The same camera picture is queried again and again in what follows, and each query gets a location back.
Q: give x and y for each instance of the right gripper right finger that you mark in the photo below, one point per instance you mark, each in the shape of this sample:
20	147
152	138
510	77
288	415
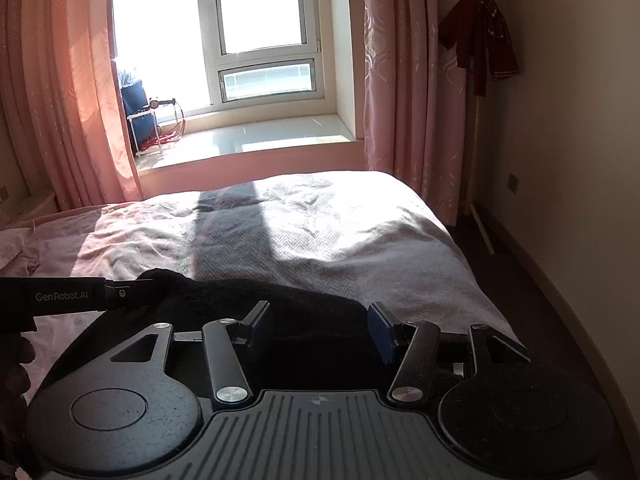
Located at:
492	402

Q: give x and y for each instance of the black garment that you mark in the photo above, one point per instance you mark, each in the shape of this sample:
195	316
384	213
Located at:
304	341

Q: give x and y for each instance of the person's left hand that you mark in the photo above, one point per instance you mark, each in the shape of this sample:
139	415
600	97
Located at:
16	352

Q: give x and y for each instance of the pink pillow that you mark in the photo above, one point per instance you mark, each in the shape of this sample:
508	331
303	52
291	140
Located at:
13	262

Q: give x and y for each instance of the pink bed duvet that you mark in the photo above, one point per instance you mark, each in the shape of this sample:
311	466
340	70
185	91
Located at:
357	234

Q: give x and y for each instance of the blue chair on balcony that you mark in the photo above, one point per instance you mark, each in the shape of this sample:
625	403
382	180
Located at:
141	115

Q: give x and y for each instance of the left pink curtain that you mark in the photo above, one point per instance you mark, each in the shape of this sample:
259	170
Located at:
61	108

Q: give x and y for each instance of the pink curtain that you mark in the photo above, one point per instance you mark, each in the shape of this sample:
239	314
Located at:
61	108
414	108

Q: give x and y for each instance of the right pink curtain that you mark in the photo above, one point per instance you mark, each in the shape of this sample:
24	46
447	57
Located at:
414	108

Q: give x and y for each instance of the dark hanging garment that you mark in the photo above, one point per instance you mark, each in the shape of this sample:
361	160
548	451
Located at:
478	31

